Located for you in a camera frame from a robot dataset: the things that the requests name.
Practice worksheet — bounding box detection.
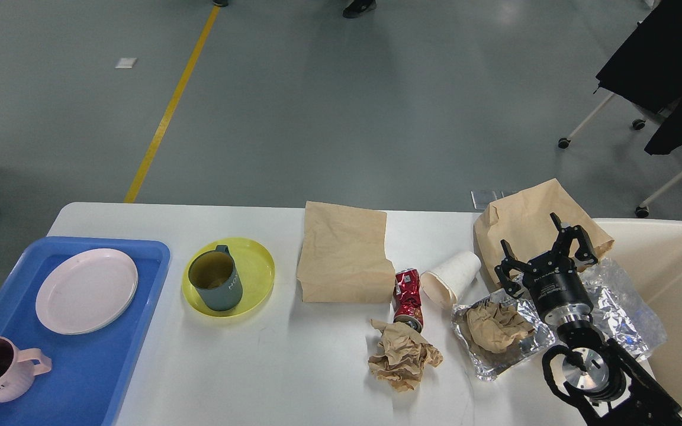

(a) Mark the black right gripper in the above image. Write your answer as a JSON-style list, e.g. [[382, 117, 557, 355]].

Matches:
[[495, 212, 599, 327]]

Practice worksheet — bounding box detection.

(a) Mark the pink ribbed mug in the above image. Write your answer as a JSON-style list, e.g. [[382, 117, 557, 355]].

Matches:
[[0, 336, 52, 404]]

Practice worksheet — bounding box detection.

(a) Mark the brown paper bag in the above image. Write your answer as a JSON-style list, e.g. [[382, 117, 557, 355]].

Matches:
[[474, 179, 615, 289], [296, 201, 395, 303]]

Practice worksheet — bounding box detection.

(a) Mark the dark teal mug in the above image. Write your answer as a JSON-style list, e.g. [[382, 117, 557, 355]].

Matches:
[[187, 244, 244, 312]]

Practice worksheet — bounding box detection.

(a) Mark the yellow plastic plate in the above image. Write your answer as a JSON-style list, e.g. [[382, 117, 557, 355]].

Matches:
[[181, 237, 275, 318]]

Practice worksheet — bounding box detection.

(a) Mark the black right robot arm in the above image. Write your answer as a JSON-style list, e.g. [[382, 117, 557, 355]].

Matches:
[[495, 213, 682, 425]]

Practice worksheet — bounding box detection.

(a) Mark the crumpled aluminium foil sheet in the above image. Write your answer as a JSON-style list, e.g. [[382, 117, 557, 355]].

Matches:
[[580, 258, 668, 361]]

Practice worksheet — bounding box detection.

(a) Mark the crumpled paper ball in foil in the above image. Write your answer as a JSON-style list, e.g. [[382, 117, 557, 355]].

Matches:
[[465, 301, 535, 354]]

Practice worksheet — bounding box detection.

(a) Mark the clear plastic piece on floor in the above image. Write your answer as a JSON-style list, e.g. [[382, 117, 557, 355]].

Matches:
[[471, 191, 517, 211]]

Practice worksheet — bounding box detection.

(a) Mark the white paper cup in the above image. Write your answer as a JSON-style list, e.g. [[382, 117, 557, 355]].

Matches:
[[420, 251, 482, 310]]

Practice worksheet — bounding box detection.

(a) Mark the aluminium foil tray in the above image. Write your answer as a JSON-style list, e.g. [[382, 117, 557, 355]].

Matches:
[[451, 289, 557, 381]]

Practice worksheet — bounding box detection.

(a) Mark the blue plastic tray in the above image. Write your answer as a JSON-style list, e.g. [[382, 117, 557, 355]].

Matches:
[[0, 235, 171, 425]]

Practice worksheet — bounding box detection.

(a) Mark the pink round plate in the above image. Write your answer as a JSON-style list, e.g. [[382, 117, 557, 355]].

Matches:
[[35, 248, 140, 335]]

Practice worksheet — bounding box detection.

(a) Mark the crushed red soda can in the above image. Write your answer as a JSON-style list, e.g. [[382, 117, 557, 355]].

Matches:
[[393, 269, 424, 333]]

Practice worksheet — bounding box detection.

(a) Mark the crumpled brown paper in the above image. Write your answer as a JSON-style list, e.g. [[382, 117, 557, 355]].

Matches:
[[368, 319, 443, 393]]

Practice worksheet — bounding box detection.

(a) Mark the black jacket on chair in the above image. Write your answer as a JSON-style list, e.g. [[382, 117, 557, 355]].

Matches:
[[596, 1, 682, 156]]

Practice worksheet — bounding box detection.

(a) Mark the black shoe background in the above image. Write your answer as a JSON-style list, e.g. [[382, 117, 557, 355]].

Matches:
[[343, 0, 377, 19]]

